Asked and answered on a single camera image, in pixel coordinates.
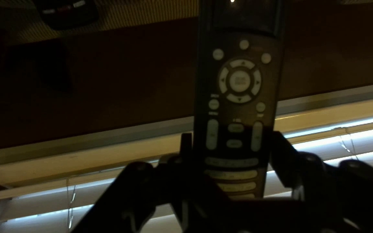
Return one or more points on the black remote with white buttons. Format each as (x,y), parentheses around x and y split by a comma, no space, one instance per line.
(239,86)

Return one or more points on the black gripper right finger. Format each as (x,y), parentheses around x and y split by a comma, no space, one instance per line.
(337,194)

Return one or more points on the white window blinds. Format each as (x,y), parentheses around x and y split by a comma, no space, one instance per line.
(350,143)

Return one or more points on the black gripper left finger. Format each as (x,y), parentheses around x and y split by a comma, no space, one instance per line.
(135,198)

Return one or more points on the small black device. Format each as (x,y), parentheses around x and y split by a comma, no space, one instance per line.
(65,13)

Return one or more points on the wooden window sill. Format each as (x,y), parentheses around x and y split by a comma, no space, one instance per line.
(87,156)

